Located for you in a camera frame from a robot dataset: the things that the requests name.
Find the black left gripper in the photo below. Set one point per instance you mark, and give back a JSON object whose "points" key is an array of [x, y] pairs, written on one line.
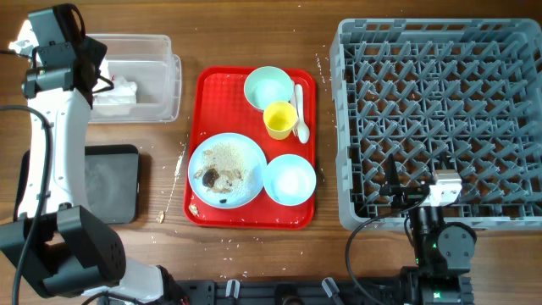
{"points": [[96, 48]]}

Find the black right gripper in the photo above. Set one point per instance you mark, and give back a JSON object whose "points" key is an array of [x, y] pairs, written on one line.
{"points": [[406, 191]]}

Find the white napkin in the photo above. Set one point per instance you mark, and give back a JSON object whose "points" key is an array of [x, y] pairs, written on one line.
{"points": [[113, 89]]}

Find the white plastic spoon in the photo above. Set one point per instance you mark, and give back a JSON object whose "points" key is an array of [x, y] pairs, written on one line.
{"points": [[302, 129]]}

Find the light blue bowl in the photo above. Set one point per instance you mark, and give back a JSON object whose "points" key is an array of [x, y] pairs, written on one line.
{"points": [[289, 180]]}

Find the yellow plastic cup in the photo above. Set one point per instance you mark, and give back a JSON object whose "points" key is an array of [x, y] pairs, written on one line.
{"points": [[280, 118]]}

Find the mint green bowl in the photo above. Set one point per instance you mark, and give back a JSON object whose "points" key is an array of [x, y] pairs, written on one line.
{"points": [[266, 85]]}

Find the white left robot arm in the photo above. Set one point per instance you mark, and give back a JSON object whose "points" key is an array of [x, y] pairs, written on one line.
{"points": [[56, 244]]}

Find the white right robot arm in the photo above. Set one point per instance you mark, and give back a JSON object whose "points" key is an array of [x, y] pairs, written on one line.
{"points": [[443, 249]]}

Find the clear plastic waste bin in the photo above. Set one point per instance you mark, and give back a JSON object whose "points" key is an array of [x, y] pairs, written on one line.
{"points": [[148, 60]]}

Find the grey dishwasher rack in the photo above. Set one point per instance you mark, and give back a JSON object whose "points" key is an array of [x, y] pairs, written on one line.
{"points": [[418, 90]]}

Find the black waste tray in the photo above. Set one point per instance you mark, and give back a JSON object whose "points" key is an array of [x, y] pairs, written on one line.
{"points": [[106, 184]]}

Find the red serving tray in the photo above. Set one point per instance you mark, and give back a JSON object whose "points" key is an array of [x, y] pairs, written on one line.
{"points": [[221, 107]]}

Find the food scrap on table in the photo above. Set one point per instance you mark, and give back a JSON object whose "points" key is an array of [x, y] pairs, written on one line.
{"points": [[161, 217]]}

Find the light blue dirty plate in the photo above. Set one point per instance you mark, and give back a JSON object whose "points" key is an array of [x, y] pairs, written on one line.
{"points": [[226, 171]]}

